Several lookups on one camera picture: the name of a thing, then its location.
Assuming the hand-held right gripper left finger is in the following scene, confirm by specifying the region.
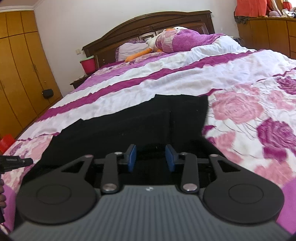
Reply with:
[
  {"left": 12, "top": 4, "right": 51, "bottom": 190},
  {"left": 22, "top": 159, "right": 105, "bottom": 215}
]
[{"left": 60, "top": 144, "right": 137, "bottom": 194}]

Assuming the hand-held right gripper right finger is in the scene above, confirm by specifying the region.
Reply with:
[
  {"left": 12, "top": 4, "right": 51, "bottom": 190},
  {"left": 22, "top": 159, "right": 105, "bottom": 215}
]
[{"left": 165, "top": 144, "right": 239, "bottom": 193}]

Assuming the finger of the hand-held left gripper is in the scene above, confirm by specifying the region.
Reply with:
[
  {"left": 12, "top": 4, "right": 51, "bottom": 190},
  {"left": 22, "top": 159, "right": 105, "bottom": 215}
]
[{"left": 18, "top": 158, "right": 34, "bottom": 167}]

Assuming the black knit cardigan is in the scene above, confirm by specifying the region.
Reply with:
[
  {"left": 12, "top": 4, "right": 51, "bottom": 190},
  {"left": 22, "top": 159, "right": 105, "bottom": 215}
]
[{"left": 22, "top": 94, "right": 228, "bottom": 186}]

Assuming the person's left hand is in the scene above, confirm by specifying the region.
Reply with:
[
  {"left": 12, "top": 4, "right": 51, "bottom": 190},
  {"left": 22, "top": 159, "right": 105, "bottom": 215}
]
[{"left": 0, "top": 180, "right": 7, "bottom": 209}]

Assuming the red box on floor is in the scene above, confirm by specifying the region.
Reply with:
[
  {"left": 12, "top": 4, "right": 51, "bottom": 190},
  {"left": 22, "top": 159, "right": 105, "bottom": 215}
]
[{"left": 0, "top": 134, "right": 16, "bottom": 154}]

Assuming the purple floral bed blanket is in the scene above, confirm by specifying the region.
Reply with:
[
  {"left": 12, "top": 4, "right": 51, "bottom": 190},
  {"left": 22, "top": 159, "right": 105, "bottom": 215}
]
[{"left": 0, "top": 32, "right": 296, "bottom": 234}]

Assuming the brown wooden wardrobe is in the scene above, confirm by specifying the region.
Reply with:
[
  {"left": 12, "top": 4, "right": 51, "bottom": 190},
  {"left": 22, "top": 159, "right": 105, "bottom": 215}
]
[{"left": 0, "top": 10, "right": 63, "bottom": 140}]

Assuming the dark wooden nightstand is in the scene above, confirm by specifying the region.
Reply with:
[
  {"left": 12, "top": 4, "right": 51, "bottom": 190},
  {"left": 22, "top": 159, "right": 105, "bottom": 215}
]
[{"left": 70, "top": 74, "right": 90, "bottom": 89}]

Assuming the pink bucket with green rim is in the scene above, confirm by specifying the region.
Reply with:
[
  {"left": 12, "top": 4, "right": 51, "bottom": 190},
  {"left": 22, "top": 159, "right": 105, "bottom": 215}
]
[{"left": 80, "top": 56, "right": 96, "bottom": 75}]

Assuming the lilac frilled pillow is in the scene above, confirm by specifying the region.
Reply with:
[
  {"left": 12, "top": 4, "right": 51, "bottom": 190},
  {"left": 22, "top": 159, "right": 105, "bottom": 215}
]
[{"left": 116, "top": 40, "right": 151, "bottom": 62}]

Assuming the white goose plush toy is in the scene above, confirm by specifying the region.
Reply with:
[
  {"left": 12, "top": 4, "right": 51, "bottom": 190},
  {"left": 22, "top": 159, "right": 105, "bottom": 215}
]
[{"left": 125, "top": 27, "right": 188, "bottom": 62}]

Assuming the folded purple floral quilt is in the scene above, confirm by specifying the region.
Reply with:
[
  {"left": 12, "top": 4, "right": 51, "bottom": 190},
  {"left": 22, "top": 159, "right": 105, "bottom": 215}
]
[{"left": 155, "top": 29, "right": 226, "bottom": 54}]

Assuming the dark wooden headboard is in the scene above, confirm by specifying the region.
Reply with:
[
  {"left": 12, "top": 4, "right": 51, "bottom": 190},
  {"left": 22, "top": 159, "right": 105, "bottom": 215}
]
[{"left": 82, "top": 10, "right": 215, "bottom": 69}]

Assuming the brown wooden dresser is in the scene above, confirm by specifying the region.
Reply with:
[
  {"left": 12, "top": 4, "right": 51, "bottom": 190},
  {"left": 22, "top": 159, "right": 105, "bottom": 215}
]
[{"left": 236, "top": 17, "right": 296, "bottom": 61}]

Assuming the orange cloth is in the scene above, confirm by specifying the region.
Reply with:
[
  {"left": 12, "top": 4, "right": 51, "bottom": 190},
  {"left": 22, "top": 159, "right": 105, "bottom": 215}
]
[{"left": 235, "top": 0, "right": 282, "bottom": 17}]

